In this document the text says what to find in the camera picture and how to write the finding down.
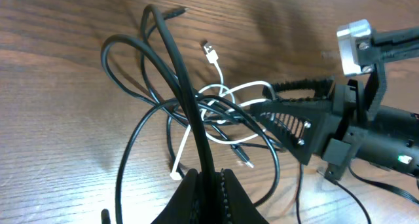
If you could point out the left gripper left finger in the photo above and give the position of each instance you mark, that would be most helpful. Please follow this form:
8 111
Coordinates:
179 208

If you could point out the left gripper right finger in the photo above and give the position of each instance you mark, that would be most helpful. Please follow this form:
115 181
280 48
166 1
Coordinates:
236 206

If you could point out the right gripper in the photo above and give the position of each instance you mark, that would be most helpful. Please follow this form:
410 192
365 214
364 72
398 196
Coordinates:
303 125

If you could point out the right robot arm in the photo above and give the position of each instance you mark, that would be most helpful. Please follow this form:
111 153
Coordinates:
392 142

